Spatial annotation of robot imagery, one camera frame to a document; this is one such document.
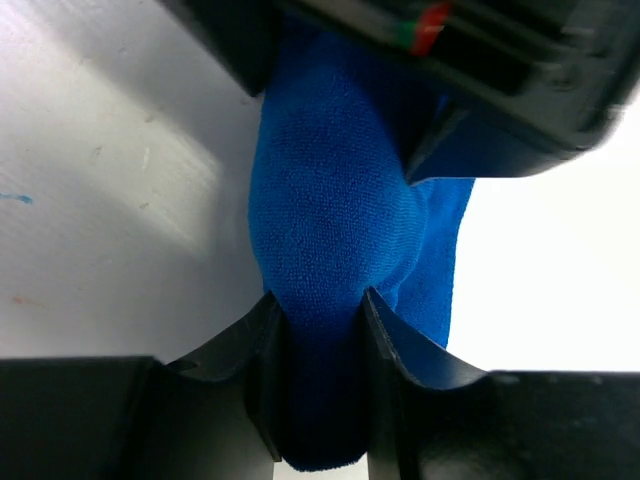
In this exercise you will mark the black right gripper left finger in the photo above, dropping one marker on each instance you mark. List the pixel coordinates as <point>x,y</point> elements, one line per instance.
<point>211,414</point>

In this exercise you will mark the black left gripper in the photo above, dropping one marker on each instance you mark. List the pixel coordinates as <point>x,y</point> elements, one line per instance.
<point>525,85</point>

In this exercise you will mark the blue towel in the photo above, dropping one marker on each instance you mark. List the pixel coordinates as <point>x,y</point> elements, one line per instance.
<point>331,215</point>

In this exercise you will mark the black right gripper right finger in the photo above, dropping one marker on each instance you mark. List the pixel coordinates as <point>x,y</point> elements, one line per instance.
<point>434,416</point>

